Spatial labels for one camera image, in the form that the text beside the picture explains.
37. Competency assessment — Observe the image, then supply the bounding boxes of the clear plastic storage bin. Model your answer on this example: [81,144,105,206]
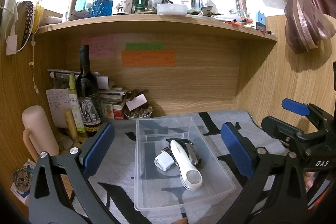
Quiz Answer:
[134,117,236,214]

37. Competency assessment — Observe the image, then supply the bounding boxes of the green sticky note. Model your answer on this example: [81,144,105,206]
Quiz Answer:
[125,43,164,51]

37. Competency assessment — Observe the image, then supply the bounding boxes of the white fabric shaver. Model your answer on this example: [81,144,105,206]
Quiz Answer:
[170,140,203,190]

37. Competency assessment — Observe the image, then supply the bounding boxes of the blue glass bottle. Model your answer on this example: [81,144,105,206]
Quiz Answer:
[90,0,113,17]

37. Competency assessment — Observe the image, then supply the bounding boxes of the white illustrated mug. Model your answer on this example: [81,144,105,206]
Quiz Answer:
[112,0,133,15]

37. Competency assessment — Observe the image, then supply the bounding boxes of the dark wine bottle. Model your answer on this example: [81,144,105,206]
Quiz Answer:
[75,46,103,137]

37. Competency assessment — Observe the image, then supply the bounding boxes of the white charging cable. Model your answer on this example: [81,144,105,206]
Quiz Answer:
[4,0,40,94]

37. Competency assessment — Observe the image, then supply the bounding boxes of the grey rug with black letters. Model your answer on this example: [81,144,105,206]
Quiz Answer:
[71,109,292,224]

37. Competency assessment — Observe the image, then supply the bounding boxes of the wooden shelf board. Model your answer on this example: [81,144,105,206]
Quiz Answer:
[37,14,277,42]

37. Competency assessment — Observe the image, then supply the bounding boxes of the clear lidded plastic box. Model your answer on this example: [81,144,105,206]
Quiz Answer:
[156,3,187,16]

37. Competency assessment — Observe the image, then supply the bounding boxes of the white handwritten note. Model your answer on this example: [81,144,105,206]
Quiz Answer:
[46,89,71,128]

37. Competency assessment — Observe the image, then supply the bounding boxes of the green tube bottle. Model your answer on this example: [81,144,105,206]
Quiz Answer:
[68,73,85,134]

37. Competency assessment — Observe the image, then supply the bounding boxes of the orange sticky note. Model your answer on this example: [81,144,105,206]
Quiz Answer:
[121,50,176,67]

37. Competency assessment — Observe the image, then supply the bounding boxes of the person's hand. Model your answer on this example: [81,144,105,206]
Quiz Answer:
[303,172,318,191]

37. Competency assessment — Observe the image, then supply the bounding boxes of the white charger cube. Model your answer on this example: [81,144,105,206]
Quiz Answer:
[154,151,175,172]

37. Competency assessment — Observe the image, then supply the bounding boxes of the white bowl of shells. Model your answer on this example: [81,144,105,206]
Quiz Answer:
[124,106,153,121]

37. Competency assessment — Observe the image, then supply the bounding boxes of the pink sticky note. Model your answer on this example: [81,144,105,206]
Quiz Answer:
[81,35,114,60]

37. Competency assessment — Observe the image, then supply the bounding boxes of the small white paper box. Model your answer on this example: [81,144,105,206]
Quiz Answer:
[126,94,147,111]

